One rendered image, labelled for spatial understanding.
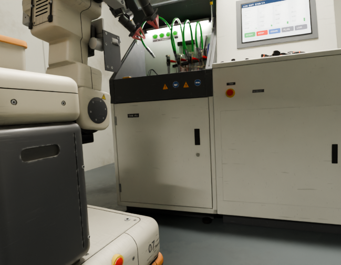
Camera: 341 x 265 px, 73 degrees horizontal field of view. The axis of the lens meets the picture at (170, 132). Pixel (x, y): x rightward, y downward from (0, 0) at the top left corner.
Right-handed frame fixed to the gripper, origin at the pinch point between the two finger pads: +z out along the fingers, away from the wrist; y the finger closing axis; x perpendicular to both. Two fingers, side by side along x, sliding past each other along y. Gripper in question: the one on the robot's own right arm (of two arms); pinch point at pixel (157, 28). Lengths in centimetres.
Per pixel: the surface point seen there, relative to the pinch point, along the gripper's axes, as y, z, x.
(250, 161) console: -49, 67, -50
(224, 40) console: 22.3, 30.0, -29.0
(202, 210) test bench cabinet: -77, 84, -22
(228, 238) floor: -90, 83, -42
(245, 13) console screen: 39, 24, -42
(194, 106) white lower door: -31, 39, -20
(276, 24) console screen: 32, 33, -60
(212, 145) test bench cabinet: -46, 57, -29
